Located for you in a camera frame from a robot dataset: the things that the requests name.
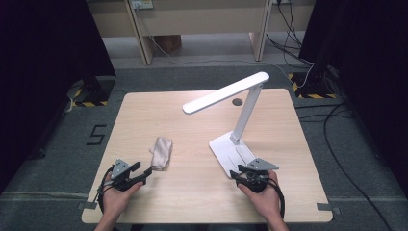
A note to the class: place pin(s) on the dark curtain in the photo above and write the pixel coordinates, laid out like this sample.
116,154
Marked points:
38,64
378,64

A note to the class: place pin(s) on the white power strip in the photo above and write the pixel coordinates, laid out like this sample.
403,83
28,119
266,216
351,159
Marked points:
141,4

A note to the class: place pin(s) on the person's left hand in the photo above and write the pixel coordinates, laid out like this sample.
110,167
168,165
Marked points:
117,202

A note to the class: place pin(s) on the grey tape piece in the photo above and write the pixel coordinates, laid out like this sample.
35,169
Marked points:
87,205
327,208

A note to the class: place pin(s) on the brown cardboard box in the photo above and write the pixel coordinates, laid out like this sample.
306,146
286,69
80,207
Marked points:
168,43

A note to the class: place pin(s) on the beige cloth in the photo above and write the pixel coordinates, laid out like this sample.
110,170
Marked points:
161,153

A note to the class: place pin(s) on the black stand striped base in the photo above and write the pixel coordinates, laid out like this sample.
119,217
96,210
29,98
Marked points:
93,91
317,82

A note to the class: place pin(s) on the beige wooden desk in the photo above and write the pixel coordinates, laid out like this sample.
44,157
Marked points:
192,19

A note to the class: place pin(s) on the person's right hand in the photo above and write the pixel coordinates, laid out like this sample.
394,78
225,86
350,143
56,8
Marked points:
266,202

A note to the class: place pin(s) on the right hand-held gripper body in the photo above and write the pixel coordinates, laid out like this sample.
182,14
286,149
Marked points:
261,165

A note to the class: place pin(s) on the white desk lamp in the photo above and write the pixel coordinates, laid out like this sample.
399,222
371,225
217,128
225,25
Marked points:
224,147

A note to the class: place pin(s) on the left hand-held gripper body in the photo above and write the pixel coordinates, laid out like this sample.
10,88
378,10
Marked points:
120,168

